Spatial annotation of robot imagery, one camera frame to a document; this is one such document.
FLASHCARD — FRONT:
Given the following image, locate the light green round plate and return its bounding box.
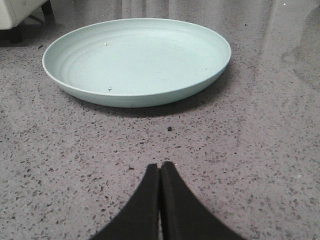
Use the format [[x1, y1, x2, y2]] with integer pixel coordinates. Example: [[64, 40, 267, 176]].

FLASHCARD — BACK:
[[42, 18, 232, 108]]

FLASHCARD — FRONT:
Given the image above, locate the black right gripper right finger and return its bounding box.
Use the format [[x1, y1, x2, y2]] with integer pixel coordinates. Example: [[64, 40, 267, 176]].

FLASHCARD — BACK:
[[160, 161, 243, 240]]

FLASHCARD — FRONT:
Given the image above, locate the white Toshiba toaster oven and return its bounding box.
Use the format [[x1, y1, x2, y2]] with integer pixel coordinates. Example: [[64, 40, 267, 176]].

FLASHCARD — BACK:
[[0, 0, 54, 44]]

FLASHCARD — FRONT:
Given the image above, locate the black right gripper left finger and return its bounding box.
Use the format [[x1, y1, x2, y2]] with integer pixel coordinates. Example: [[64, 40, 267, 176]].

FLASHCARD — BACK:
[[92, 164, 160, 240]]

